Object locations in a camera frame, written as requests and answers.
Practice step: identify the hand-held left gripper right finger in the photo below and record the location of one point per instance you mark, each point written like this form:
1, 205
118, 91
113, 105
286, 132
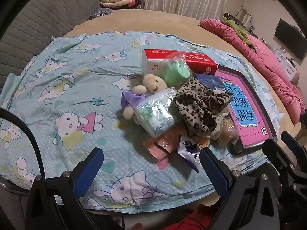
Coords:
213, 170

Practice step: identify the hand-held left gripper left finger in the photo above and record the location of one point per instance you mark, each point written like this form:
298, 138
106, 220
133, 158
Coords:
88, 170

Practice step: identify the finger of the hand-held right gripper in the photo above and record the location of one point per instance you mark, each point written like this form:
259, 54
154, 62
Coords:
295, 146
278, 153

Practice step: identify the dark purple box tray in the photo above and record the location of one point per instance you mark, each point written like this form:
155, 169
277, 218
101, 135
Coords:
259, 143

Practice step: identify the green white tissue pack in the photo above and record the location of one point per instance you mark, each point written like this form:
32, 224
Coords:
153, 112

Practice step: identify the cream teddy bear purple dress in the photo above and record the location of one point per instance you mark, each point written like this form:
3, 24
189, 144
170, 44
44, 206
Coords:
153, 81

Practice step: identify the white purple snack packet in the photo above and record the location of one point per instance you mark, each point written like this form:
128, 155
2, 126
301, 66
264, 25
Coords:
189, 152

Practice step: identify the person's red clothing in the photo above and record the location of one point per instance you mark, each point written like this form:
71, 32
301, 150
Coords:
191, 220

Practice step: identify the leopard print scarf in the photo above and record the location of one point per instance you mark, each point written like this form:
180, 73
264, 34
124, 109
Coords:
196, 107

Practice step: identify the white drawer cabinet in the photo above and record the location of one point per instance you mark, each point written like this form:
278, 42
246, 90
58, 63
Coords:
285, 64

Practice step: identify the cartoon cat printed blanket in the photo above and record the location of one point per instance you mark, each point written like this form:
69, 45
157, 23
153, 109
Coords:
72, 88

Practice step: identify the dark blue box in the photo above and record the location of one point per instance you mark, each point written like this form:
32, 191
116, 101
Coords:
211, 82

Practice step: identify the pink quilt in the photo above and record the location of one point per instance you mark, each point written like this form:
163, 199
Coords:
263, 60

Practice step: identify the black monitor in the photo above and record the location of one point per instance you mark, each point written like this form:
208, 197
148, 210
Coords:
290, 38

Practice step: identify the red white tissue box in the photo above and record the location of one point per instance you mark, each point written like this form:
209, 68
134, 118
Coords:
191, 60

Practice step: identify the green cloth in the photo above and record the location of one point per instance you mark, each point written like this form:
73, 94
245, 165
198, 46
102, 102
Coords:
239, 32

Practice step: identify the black electronic device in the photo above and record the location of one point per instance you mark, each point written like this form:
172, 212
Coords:
231, 16

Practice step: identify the beige bed sheet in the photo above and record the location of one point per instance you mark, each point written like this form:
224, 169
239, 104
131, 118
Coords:
168, 21

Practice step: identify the dark patterned cloth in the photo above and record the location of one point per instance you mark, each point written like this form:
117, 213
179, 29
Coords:
100, 13

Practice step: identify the grey quilted headboard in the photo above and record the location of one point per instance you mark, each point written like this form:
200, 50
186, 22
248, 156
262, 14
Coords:
48, 16

